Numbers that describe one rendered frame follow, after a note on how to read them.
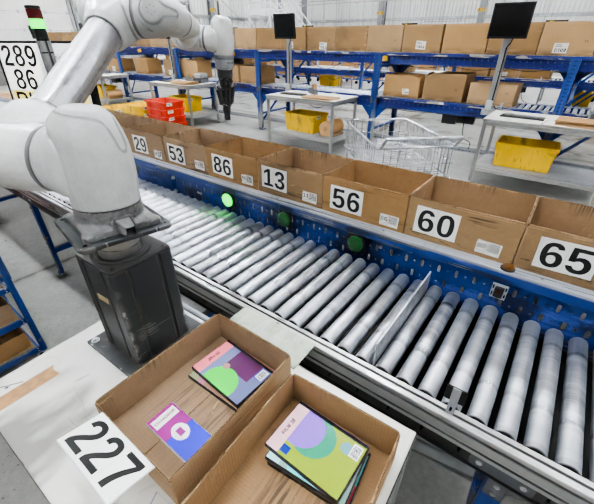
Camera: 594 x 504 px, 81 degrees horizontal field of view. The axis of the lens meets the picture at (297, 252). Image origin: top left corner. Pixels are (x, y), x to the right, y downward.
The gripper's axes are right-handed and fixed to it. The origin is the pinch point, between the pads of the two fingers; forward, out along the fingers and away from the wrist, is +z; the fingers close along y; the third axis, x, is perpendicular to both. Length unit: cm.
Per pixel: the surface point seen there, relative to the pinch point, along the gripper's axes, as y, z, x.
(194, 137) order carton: 16, 28, 51
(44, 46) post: -65, -29, 28
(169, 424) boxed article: -109, 37, -95
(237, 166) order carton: -6.7, 23.6, -12.9
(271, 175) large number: -6.3, 21.7, -36.3
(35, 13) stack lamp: -65, -39, 29
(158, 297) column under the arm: -92, 22, -70
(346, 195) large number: -6, 19, -78
